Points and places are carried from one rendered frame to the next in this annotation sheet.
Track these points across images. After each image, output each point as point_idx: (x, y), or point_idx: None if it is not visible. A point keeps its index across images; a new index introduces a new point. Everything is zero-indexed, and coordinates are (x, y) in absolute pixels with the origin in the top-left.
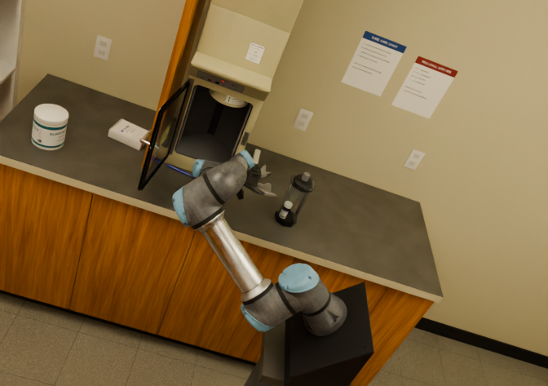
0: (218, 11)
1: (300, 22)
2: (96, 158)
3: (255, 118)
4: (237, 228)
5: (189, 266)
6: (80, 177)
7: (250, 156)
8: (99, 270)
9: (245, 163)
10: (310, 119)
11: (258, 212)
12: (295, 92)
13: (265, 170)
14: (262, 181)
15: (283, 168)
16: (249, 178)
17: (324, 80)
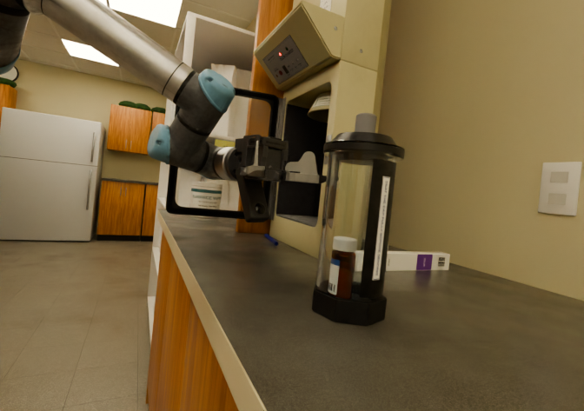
0: None
1: (492, 16)
2: (212, 222)
3: (335, 102)
4: (202, 271)
5: (182, 397)
6: (169, 220)
7: (228, 84)
8: (162, 381)
9: (149, 38)
10: (578, 180)
11: (297, 281)
12: (520, 135)
13: (316, 169)
14: (399, 277)
15: (499, 288)
16: (243, 150)
17: (582, 76)
